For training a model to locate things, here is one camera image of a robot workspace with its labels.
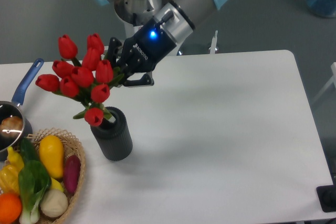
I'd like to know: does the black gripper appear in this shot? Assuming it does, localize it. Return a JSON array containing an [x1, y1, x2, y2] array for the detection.
[[106, 18, 176, 87]]

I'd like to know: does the red tulip bouquet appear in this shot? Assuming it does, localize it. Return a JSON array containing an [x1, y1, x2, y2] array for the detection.
[[35, 33, 124, 127]]

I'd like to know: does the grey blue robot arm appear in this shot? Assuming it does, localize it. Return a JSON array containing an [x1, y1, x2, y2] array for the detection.
[[95, 0, 228, 87]]

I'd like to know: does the dark grey ribbed vase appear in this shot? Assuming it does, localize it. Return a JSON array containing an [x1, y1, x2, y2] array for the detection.
[[90, 106, 133, 161]]

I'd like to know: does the woven wicker basket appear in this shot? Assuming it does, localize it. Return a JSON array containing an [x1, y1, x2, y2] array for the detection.
[[28, 128, 86, 223]]

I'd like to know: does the yellow squash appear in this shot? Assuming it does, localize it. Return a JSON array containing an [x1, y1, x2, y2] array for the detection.
[[39, 135, 64, 180]]

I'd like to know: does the purple sweet potato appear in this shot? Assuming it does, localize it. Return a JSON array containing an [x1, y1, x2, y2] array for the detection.
[[63, 155, 81, 194]]

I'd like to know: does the brown bread in pan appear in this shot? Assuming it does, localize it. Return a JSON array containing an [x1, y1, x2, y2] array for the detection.
[[1, 116, 23, 138]]

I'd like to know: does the green bok choy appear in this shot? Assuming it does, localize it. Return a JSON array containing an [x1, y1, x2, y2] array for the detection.
[[18, 160, 51, 223]]

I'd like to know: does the beige round bun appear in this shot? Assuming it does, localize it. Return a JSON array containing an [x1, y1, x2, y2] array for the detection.
[[40, 189, 68, 218]]

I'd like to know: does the yellow bell pepper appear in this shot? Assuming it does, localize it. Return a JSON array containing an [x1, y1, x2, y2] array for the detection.
[[1, 146, 24, 195]]

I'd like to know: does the orange fruit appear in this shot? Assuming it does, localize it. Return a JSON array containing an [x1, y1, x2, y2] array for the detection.
[[1, 193, 22, 223]]

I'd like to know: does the black device at table edge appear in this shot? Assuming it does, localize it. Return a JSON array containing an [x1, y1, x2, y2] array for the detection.
[[316, 185, 335, 212]]

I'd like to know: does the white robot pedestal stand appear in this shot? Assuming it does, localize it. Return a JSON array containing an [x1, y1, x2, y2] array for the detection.
[[103, 0, 219, 57]]

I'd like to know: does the blue handled saucepan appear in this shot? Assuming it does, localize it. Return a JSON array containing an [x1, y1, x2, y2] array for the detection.
[[1, 58, 44, 162]]

